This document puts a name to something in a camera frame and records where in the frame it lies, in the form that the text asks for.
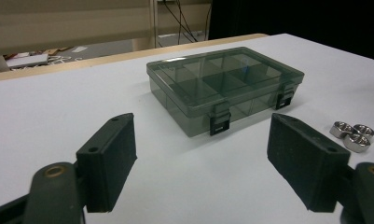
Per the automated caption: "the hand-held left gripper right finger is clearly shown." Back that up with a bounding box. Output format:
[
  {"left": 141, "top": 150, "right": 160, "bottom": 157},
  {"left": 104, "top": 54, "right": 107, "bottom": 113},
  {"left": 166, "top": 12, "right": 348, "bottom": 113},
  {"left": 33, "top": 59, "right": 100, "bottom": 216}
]
[{"left": 267, "top": 112, "right": 352, "bottom": 213}]

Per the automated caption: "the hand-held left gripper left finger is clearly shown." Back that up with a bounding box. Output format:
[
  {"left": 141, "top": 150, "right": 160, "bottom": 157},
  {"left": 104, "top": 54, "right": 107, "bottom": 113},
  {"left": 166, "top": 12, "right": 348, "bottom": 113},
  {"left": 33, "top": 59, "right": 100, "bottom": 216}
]
[{"left": 76, "top": 112, "right": 138, "bottom": 214}]

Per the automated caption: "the silver hex nut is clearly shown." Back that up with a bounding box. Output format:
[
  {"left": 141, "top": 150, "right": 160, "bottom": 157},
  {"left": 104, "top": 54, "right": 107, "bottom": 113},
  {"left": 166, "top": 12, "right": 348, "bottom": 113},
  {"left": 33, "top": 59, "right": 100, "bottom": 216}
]
[
  {"left": 353, "top": 123, "right": 374, "bottom": 139},
  {"left": 342, "top": 133, "right": 371, "bottom": 154},
  {"left": 329, "top": 120, "right": 354, "bottom": 139}
]

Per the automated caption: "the grey transparent compartment box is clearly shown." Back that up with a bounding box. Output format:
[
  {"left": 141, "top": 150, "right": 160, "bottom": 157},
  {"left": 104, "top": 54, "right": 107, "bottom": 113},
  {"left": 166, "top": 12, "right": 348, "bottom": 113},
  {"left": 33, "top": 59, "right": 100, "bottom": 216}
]
[{"left": 145, "top": 46, "right": 306, "bottom": 138}]

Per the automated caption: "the white flat box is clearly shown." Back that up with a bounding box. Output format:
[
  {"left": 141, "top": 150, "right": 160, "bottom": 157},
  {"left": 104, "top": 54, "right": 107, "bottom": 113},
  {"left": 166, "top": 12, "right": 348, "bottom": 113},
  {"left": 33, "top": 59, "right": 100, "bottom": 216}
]
[{"left": 5, "top": 53, "right": 49, "bottom": 70}]

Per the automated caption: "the beige wooden shelf unit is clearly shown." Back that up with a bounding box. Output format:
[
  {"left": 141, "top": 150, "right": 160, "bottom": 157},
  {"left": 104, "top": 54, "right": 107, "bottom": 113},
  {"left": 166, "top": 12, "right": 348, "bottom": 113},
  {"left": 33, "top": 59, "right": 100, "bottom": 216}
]
[{"left": 0, "top": 0, "right": 213, "bottom": 58}]

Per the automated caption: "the black curtain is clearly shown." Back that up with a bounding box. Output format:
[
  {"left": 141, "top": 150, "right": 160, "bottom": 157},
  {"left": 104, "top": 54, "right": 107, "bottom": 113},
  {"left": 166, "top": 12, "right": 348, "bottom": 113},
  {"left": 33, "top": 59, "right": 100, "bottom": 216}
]
[{"left": 207, "top": 0, "right": 374, "bottom": 63}]

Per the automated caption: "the white cable bundle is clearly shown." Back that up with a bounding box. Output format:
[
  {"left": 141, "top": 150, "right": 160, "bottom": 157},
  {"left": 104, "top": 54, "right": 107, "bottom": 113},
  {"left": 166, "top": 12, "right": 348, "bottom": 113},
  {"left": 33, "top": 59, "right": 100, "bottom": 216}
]
[{"left": 47, "top": 54, "right": 85, "bottom": 65}]

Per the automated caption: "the bundle of black cables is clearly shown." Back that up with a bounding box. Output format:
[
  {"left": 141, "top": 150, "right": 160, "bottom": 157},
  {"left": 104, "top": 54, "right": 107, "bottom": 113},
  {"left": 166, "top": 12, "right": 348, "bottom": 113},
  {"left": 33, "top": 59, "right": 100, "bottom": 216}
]
[{"left": 161, "top": 0, "right": 213, "bottom": 44}]

